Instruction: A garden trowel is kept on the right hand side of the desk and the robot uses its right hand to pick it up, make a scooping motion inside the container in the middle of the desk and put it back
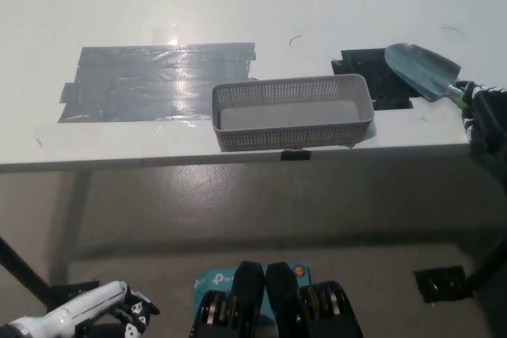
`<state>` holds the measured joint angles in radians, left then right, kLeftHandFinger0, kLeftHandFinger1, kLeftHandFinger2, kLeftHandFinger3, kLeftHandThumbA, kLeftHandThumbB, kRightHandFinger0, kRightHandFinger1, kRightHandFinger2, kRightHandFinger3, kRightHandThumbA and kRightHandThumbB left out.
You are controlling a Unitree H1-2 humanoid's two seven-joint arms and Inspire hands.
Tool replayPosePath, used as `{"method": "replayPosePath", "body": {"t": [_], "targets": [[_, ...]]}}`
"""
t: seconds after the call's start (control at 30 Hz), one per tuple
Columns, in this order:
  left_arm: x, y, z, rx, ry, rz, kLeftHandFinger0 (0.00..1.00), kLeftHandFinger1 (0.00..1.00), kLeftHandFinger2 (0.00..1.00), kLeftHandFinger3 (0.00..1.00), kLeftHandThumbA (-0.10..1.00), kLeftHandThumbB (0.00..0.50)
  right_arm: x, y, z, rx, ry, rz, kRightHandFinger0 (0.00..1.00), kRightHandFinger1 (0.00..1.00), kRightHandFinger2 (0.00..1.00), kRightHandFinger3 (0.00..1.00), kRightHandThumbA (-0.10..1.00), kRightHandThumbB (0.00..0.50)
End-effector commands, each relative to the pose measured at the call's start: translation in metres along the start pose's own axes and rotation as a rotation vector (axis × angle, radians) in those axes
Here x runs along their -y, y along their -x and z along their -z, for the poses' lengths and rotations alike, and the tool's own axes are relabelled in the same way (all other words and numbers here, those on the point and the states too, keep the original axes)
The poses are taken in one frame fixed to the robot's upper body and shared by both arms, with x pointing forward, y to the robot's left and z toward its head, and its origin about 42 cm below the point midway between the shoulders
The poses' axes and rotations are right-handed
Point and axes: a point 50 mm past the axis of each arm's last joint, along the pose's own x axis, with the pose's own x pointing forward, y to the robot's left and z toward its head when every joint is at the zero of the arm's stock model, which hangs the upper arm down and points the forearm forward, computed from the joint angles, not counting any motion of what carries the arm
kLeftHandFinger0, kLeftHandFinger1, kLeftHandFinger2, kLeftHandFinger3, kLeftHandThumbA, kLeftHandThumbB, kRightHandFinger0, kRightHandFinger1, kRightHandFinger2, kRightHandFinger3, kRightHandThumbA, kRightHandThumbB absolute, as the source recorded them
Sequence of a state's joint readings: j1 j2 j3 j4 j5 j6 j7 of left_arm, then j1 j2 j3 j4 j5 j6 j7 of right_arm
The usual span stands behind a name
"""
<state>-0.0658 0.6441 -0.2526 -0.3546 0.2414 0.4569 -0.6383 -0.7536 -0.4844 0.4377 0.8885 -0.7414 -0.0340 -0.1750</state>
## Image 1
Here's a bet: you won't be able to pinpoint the gray table leg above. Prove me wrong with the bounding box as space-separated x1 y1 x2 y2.
53 171 93 286

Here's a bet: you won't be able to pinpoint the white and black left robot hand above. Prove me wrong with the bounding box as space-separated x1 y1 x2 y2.
10 280 162 338

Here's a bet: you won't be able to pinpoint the black slanted table leg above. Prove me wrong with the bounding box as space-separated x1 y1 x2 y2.
467 234 507 294
0 237 52 307

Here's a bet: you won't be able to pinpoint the small black tape strip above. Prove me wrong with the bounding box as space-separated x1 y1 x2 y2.
280 149 311 162

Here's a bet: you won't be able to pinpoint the black robot body blocks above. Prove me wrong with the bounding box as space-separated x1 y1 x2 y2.
189 260 364 338

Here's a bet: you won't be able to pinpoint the gray perforated plastic basket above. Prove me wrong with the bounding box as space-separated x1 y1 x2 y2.
212 74 375 153

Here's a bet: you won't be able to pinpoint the black tape patch on desk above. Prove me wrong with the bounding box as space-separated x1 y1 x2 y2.
331 47 414 111

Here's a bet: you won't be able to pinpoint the large gray duct tape patch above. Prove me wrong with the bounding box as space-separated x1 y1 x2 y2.
57 41 257 123

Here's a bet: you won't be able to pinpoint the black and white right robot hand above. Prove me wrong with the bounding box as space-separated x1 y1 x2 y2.
459 80 507 157

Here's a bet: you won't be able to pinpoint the metal trowel black green handle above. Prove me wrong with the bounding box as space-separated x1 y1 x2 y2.
384 43 476 112

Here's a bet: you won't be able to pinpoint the teal router box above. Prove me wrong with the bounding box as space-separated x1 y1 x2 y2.
193 261 316 325

